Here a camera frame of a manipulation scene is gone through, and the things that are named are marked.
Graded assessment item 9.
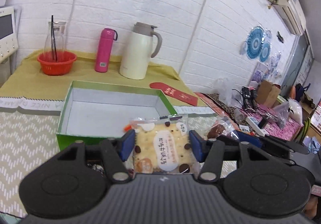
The blue paper fan decoration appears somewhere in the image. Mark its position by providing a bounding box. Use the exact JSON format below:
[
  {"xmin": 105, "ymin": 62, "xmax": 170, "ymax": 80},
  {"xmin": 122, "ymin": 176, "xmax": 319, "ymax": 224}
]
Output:
[{"xmin": 239, "ymin": 26, "xmax": 272, "ymax": 63}]

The green cardboard box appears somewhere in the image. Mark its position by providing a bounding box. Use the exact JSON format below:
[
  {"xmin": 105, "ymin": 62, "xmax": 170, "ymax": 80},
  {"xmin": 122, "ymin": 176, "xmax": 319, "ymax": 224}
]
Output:
[{"xmin": 56, "ymin": 80, "xmax": 176, "ymax": 150}]

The white air conditioner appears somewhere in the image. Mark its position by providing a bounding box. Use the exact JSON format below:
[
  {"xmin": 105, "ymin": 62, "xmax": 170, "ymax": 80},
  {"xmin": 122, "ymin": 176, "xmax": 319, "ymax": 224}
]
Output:
[{"xmin": 273, "ymin": 0, "xmax": 306, "ymax": 36}]

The person's left hand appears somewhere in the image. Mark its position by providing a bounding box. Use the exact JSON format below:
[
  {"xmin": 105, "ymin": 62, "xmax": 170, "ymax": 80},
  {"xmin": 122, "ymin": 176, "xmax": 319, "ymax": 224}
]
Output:
[{"xmin": 304, "ymin": 195, "xmax": 320, "ymax": 220}]

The red envelope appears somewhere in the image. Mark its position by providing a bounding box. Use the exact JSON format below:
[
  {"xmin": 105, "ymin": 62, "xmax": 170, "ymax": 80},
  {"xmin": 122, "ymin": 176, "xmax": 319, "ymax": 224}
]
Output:
[{"xmin": 150, "ymin": 82, "xmax": 197, "ymax": 106}]

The clear plastic bag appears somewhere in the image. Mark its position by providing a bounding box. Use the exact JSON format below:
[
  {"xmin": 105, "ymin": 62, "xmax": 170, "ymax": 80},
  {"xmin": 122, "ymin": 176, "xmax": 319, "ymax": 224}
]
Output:
[{"xmin": 212, "ymin": 78, "xmax": 234, "ymax": 106}]

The patterned tablecloth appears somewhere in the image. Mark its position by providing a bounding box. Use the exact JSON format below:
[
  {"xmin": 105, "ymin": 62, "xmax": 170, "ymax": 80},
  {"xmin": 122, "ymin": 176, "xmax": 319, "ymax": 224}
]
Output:
[{"xmin": 0, "ymin": 49, "xmax": 242, "ymax": 219}]

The white countertop water dispenser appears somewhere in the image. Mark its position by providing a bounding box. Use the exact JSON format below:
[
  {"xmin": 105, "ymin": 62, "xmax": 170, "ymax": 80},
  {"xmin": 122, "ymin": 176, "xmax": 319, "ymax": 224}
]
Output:
[{"xmin": 0, "ymin": 5, "xmax": 21, "ymax": 86}]

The glass carafe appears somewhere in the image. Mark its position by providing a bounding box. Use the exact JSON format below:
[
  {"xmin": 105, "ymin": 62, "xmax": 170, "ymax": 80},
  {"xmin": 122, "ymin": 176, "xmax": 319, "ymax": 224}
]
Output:
[{"xmin": 44, "ymin": 20, "xmax": 66, "ymax": 62}]

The cream thermal carafe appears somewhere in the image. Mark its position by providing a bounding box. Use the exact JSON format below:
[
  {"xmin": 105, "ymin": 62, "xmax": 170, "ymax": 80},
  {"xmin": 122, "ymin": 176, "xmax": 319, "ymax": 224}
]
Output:
[{"xmin": 119, "ymin": 22, "xmax": 163, "ymax": 80}]

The dried dates clear bag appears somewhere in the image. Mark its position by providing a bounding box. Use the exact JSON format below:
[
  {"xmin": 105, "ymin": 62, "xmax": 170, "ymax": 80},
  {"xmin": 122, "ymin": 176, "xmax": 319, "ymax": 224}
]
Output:
[{"xmin": 206, "ymin": 116, "xmax": 239, "ymax": 140}]

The cracker sandwich clear packet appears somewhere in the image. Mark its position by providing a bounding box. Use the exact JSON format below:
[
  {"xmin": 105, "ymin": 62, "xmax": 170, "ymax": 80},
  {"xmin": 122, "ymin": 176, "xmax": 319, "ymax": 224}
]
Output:
[{"xmin": 130, "ymin": 115, "xmax": 201, "ymax": 175}]

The brown cardboard box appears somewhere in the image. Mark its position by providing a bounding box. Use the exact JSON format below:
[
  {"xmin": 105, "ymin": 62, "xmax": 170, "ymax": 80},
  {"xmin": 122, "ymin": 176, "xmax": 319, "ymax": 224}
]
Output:
[{"xmin": 256, "ymin": 80, "xmax": 281, "ymax": 108}]

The red plastic basket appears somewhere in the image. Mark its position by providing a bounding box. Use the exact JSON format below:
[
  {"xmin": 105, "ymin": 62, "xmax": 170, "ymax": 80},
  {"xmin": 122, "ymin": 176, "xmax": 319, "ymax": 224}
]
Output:
[{"xmin": 37, "ymin": 50, "xmax": 77, "ymax": 76}]

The black straw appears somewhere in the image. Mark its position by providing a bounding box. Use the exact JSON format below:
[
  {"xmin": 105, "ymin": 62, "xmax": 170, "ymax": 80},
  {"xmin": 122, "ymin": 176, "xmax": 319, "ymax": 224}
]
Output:
[{"xmin": 51, "ymin": 15, "xmax": 58, "ymax": 62}]

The pink thermos bottle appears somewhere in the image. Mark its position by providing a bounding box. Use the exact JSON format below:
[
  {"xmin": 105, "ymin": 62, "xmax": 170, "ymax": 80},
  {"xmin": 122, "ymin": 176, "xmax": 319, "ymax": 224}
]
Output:
[{"xmin": 95, "ymin": 28, "xmax": 118, "ymax": 73}]

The white power strip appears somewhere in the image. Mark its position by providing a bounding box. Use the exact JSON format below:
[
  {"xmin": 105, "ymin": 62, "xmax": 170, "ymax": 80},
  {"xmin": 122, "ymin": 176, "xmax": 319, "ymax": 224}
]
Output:
[{"xmin": 246, "ymin": 116, "xmax": 268, "ymax": 136}]

